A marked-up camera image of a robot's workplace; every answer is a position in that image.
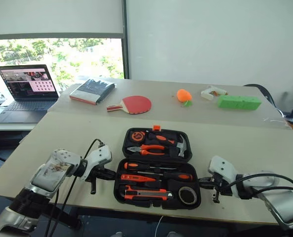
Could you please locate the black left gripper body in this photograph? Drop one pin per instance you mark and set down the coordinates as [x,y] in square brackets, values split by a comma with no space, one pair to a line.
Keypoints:
[94,185]

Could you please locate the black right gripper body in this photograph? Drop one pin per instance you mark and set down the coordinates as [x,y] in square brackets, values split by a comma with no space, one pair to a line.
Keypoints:
[216,195]

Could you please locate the black orange screwdriver thin shaft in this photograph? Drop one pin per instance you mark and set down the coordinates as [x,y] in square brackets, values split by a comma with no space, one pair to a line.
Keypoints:
[178,176]

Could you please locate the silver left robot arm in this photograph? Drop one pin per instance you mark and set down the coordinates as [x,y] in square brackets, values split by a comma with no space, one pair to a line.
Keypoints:
[50,172]

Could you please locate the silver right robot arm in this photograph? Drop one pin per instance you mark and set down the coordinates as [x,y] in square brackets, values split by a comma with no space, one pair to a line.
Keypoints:
[284,205]

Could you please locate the black plastic tool case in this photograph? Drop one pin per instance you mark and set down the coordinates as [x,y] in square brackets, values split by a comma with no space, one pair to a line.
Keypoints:
[161,187]

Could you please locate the orange voltage tester pen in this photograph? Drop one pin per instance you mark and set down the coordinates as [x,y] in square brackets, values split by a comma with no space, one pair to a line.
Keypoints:
[134,177]

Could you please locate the black electrical tape roll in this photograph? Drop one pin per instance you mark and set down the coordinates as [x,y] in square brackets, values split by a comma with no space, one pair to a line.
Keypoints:
[183,196]

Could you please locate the orange black utility knife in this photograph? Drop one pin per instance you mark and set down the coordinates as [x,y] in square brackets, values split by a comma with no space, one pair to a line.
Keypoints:
[146,193]

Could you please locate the black orange tape measure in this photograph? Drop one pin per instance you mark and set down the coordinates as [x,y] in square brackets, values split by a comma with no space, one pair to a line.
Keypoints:
[137,135]

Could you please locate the grey rounded shape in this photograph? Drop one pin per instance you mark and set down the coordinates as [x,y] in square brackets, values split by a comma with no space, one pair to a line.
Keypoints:
[175,234]
[121,234]

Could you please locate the red table tennis paddle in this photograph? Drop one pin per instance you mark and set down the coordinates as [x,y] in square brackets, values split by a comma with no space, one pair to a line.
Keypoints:
[136,104]

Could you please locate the black white red package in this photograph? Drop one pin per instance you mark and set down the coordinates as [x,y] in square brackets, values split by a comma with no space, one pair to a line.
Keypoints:
[92,91]

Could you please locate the green rectangular block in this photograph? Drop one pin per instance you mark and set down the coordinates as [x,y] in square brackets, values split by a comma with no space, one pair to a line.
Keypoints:
[237,102]

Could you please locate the white glue gun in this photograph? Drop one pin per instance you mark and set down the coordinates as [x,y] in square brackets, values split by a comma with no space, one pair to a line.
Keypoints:
[210,93]

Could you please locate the orange toy fruit green leaf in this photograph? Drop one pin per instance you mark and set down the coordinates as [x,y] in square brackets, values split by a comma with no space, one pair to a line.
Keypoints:
[184,95]

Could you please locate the black laptop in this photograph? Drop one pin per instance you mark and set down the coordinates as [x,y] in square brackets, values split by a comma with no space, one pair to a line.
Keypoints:
[28,106]

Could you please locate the white roller blind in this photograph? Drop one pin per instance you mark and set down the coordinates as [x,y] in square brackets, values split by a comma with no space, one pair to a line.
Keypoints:
[55,14]

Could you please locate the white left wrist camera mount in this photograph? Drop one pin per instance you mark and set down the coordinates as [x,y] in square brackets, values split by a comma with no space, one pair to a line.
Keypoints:
[99,154]

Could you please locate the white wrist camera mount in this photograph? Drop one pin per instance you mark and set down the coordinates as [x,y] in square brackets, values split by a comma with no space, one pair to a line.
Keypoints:
[223,166]
[99,154]

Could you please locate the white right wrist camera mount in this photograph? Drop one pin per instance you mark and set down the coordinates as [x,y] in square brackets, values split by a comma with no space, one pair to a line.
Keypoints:
[223,166]

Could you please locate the black table frame bar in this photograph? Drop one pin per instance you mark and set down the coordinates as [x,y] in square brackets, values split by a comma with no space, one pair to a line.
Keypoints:
[70,218]

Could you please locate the dark window frame post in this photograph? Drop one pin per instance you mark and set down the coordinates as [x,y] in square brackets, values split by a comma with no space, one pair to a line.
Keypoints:
[125,39]

